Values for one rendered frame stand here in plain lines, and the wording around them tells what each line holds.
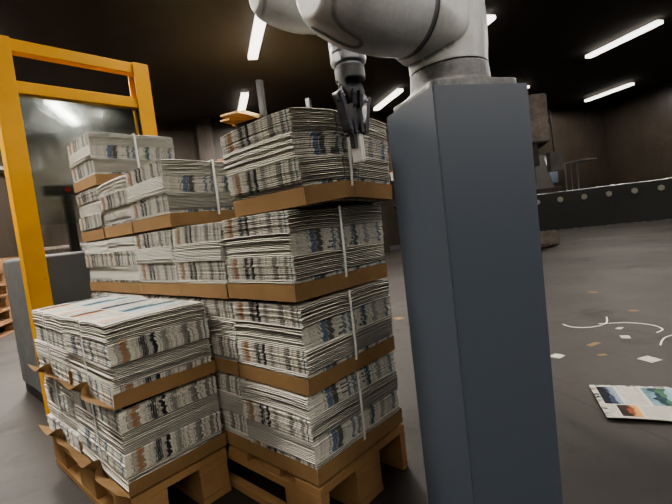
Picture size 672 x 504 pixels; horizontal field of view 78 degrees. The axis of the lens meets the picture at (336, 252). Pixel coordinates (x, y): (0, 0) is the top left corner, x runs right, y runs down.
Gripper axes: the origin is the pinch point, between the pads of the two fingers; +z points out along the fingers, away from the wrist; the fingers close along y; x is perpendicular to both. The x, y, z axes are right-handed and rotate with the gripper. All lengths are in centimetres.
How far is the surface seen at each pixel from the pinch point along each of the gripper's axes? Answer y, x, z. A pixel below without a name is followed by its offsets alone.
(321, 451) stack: 16, -9, 74
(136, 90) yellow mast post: -28, -178, -72
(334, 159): 4.4, -4.4, 1.9
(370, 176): -9.9, -4.5, 6.1
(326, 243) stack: 6.0, -9.1, 22.7
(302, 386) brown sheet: 19, -11, 56
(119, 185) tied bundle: 19, -102, -6
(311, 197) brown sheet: 14.1, -4.5, 11.1
